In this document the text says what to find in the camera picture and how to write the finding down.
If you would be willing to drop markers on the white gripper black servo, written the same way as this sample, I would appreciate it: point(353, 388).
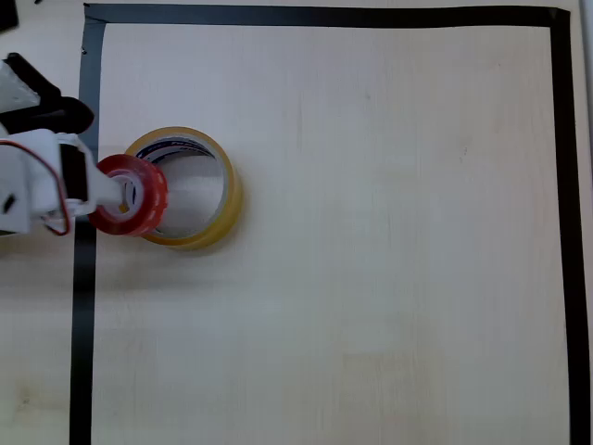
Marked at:
point(74, 173)

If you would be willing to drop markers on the small red tape roll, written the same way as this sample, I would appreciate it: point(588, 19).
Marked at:
point(155, 199)

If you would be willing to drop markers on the big clear yellowish tape roll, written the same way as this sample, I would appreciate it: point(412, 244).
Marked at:
point(229, 204)

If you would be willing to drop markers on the flat black object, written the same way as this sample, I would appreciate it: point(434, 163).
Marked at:
point(7, 14)

